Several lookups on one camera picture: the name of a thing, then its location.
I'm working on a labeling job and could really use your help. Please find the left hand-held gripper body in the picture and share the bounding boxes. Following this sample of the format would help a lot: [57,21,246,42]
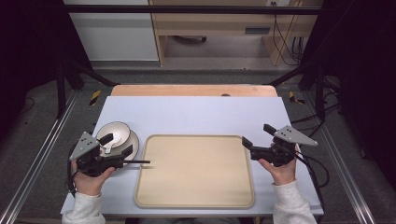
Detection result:
[68,131,126,177]

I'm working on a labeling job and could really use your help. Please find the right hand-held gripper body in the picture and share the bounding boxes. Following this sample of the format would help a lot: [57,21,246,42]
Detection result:
[249,124,318,167]

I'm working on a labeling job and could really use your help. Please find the person's right hand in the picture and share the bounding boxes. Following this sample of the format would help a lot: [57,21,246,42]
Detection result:
[258,151,299,187]

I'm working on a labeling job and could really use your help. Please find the person's left hand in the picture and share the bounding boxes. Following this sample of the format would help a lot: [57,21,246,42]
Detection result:
[70,160,117,197]

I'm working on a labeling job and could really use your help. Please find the white plate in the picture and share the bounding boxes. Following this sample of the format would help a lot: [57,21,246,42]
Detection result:
[98,129,140,170]

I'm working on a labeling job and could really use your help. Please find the white spoon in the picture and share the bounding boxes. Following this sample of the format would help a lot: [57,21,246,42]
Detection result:
[104,133,124,155]

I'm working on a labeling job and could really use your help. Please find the white bowl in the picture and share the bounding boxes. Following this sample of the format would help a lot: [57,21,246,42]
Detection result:
[95,120,132,149]

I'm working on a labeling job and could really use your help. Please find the yellow black tape strip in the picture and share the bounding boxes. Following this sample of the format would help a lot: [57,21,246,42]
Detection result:
[89,89,103,106]
[288,91,306,105]

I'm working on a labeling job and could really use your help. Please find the beige tray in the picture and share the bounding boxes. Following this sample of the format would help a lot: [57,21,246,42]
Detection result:
[134,133,256,209]

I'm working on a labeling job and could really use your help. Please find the black metal stand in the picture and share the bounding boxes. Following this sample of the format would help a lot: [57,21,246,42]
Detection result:
[55,59,120,119]
[264,60,328,123]

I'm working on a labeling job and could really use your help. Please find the wooden table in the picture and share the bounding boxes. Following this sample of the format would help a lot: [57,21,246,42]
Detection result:
[110,84,278,98]

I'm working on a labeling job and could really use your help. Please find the white cabinet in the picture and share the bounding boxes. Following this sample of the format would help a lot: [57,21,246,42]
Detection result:
[63,0,160,63]

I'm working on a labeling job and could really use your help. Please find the wooden desk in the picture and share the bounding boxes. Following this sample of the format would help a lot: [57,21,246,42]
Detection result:
[148,0,324,67]

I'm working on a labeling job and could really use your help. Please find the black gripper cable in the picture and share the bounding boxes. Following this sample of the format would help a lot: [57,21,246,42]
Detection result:
[290,144,331,216]
[65,143,78,198]

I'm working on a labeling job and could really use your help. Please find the metal floor rail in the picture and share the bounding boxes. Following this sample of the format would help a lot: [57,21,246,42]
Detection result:
[0,90,79,224]
[303,91,377,224]

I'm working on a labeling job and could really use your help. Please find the hanging black cables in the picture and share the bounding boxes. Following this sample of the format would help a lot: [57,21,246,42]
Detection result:
[270,1,306,67]

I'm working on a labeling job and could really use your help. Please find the black frame bar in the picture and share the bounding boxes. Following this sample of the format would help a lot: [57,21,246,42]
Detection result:
[61,5,322,16]

